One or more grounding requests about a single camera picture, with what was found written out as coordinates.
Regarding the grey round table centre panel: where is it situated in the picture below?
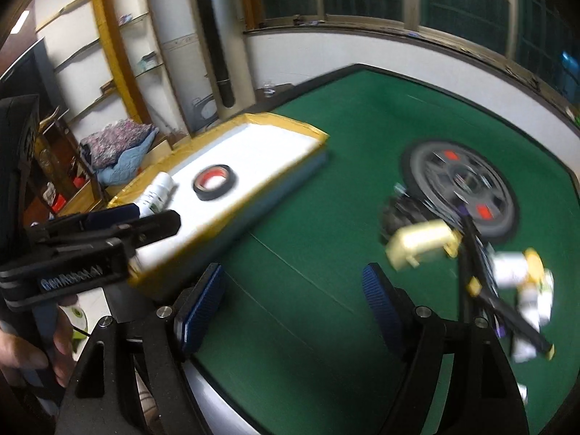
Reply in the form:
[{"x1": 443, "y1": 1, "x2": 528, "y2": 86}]
[{"x1": 401, "y1": 138, "x2": 519, "y2": 243}]

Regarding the black tool with yellow ends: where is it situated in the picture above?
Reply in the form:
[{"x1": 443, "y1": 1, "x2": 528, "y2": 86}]
[{"x1": 467, "y1": 276, "x2": 556, "y2": 361}]

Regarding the black television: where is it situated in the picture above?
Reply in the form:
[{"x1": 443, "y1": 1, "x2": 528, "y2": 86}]
[{"x1": 0, "y1": 38, "x2": 69, "y2": 123}]

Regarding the wooden framed glass shelf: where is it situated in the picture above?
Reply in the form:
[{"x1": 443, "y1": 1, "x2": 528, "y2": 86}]
[{"x1": 36, "y1": 0, "x2": 164, "y2": 125}]

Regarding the white plastic bottle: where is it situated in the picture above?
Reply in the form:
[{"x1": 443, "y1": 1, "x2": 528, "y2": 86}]
[{"x1": 492, "y1": 254, "x2": 529, "y2": 288}]

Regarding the yellow-edged white tray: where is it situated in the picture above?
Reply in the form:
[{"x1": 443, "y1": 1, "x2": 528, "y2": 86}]
[{"x1": 106, "y1": 111, "x2": 329, "y2": 302}]

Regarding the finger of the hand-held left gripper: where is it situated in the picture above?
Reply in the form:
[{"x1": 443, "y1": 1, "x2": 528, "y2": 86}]
[
  {"x1": 49, "y1": 210, "x2": 183, "y2": 260},
  {"x1": 27, "y1": 203, "x2": 141, "y2": 242}
]

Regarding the large white labelled bottle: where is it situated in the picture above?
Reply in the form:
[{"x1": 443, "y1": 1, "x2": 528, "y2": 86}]
[{"x1": 517, "y1": 276, "x2": 556, "y2": 327}]

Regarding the black round fan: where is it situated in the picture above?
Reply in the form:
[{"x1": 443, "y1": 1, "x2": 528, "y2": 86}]
[{"x1": 380, "y1": 190, "x2": 431, "y2": 245}]

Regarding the floral cloth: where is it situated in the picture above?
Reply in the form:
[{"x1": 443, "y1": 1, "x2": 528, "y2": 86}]
[{"x1": 79, "y1": 118, "x2": 155, "y2": 168}]

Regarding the green white plastic stool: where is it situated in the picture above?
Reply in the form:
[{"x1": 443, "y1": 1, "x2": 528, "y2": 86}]
[{"x1": 59, "y1": 303, "x2": 91, "y2": 354}]

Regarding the blue quilted cloth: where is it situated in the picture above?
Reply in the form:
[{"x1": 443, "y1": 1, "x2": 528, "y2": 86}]
[{"x1": 97, "y1": 129, "x2": 160, "y2": 187}]

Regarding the person's left hand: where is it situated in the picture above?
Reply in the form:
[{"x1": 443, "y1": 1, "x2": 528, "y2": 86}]
[{"x1": 0, "y1": 296, "x2": 79, "y2": 389}]

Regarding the black tape roll red core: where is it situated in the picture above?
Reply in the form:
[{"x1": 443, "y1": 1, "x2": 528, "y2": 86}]
[{"x1": 192, "y1": 164, "x2": 237, "y2": 201}]

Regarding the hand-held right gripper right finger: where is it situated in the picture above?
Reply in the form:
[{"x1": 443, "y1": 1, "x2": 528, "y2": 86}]
[{"x1": 361, "y1": 262, "x2": 531, "y2": 435}]

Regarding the small white bottle green label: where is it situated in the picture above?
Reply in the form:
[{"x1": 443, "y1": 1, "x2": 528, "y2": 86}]
[{"x1": 136, "y1": 171, "x2": 177, "y2": 218}]

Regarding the white plug adapter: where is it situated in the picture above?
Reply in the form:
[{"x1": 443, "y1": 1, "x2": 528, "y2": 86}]
[{"x1": 385, "y1": 219, "x2": 463, "y2": 270}]

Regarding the dark wooden chair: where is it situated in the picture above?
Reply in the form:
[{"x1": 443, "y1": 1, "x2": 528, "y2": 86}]
[{"x1": 22, "y1": 106, "x2": 109, "y2": 218}]

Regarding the yellow round lid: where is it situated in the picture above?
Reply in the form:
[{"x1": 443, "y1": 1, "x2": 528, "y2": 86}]
[{"x1": 523, "y1": 248, "x2": 544, "y2": 282}]

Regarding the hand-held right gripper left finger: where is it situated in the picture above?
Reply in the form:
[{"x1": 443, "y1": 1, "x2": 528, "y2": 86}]
[{"x1": 57, "y1": 262, "x2": 227, "y2": 435}]

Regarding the white floor air conditioner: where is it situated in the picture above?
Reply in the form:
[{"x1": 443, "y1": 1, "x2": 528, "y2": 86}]
[{"x1": 145, "y1": 0, "x2": 254, "y2": 137}]

